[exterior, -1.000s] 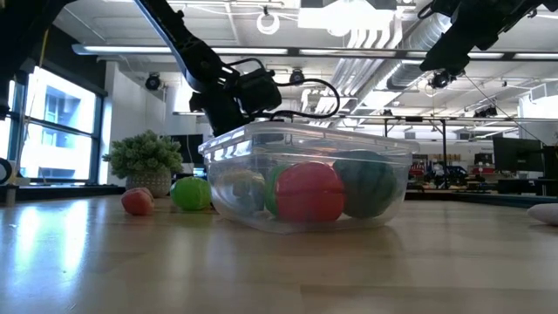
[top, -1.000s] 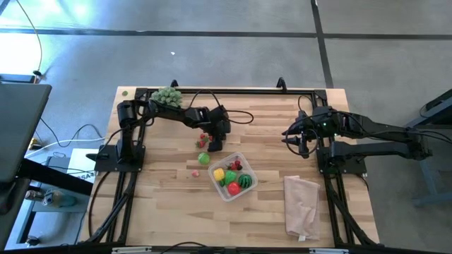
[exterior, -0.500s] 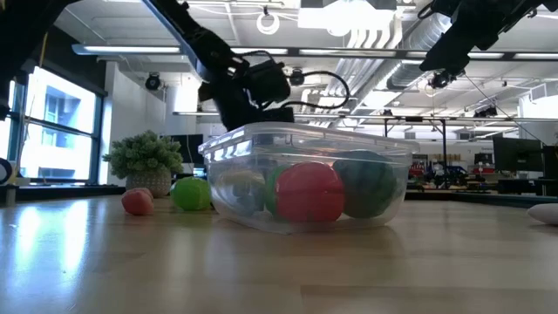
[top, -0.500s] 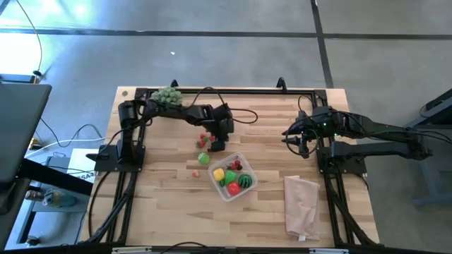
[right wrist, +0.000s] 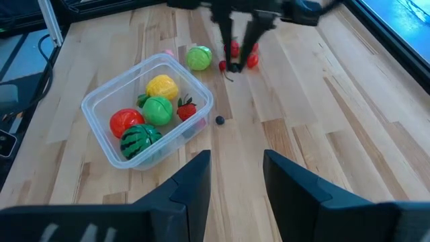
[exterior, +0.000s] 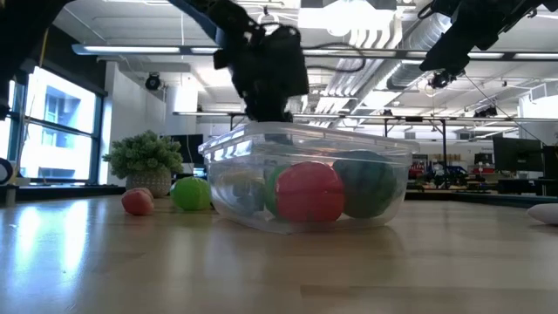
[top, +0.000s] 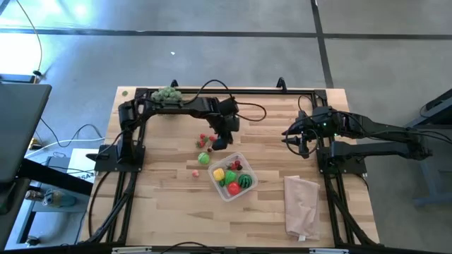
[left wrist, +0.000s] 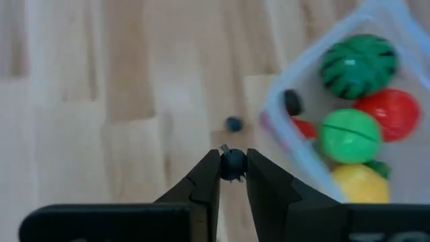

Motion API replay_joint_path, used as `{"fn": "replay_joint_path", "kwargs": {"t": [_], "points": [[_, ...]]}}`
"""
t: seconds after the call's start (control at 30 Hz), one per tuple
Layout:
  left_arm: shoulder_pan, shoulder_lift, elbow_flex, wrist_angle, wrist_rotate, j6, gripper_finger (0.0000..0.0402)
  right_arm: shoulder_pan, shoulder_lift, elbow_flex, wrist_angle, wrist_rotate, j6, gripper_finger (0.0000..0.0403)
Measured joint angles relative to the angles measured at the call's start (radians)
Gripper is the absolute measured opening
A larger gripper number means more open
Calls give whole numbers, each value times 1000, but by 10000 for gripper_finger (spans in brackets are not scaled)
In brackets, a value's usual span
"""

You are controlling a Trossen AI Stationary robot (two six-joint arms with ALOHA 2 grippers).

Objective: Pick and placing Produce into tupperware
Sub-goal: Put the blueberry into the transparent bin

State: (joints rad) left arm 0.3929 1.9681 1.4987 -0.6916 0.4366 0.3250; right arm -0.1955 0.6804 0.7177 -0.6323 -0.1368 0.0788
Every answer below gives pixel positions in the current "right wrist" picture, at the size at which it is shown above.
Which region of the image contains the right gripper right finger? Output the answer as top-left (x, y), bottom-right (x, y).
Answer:
top-left (263, 150), bottom-right (374, 242)

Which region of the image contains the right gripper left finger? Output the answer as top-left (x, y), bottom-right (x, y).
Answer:
top-left (134, 149), bottom-right (212, 242)

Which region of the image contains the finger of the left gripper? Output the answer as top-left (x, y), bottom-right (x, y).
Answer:
top-left (234, 15), bottom-right (273, 72)
top-left (210, 8), bottom-right (236, 73)

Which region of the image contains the dark red cherry toy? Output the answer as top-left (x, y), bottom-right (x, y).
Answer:
top-left (218, 60), bottom-right (234, 83)

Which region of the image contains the striped green watermelon toy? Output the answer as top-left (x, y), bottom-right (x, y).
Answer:
top-left (120, 123), bottom-right (163, 161)

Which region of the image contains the plain green apple toy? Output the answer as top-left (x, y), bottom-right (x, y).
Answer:
top-left (142, 96), bottom-right (174, 127)

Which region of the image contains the large red tomato toy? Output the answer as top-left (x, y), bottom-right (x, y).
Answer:
top-left (109, 108), bottom-right (146, 139)

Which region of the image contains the clear plastic tupperware container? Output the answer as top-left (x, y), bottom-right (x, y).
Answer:
top-left (81, 52), bottom-right (214, 171)

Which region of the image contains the silver aluminium bracket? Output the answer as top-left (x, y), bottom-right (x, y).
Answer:
top-left (37, 0), bottom-right (64, 48)

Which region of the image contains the thin black cable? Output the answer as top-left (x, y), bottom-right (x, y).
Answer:
top-left (0, 33), bottom-right (54, 122)

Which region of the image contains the silver faced depth camera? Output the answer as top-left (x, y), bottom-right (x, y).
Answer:
top-left (0, 129), bottom-right (17, 159)

